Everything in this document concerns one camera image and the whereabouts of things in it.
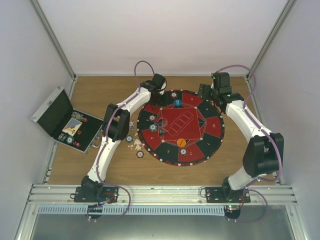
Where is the blue small blind button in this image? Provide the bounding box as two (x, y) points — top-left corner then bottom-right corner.
(173, 99), (182, 107)

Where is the blue 10 chip stack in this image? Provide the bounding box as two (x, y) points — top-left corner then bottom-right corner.
(129, 120), (135, 131)

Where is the green 50 chip stack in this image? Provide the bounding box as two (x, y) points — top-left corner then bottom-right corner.
(125, 135), (134, 143)

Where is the orange big blind button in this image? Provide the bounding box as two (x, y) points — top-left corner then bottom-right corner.
(176, 138), (187, 148)

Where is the orange 100 chip stack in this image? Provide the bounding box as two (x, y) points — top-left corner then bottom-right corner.
(136, 151), (144, 158)

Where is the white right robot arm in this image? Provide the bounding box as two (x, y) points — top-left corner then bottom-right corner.
(197, 84), (284, 203)

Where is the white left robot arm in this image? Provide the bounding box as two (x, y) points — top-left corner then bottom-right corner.
(81, 74), (167, 202)

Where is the clear round dealer button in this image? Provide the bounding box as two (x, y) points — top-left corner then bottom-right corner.
(157, 117), (168, 128)

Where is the round red black poker mat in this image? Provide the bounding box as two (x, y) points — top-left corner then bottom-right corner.
(136, 89), (225, 167)

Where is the card box in case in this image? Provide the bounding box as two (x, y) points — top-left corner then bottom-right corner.
(62, 117), (83, 137)

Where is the aluminium poker case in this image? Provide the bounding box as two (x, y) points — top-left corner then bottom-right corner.
(31, 86), (103, 153)

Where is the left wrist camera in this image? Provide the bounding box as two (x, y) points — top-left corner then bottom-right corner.
(151, 73), (167, 92)

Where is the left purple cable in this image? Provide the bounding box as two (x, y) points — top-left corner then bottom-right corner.
(96, 60), (156, 183)

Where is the purple cable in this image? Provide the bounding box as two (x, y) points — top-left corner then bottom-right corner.
(96, 60), (156, 183)
(212, 64), (283, 183)

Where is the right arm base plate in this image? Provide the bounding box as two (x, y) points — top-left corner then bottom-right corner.
(199, 186), (251, 204)

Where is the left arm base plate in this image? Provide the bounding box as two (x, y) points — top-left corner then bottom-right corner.
(70, 186), (119, 204)

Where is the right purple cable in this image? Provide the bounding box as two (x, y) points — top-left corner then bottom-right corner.
(212, 64), (283, 183)

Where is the front aluminium rail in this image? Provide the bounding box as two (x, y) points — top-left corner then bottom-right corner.
(27, 184), (298, 206)

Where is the slotted cable duct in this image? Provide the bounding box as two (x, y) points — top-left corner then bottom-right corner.
(38, 204), (225, 217)

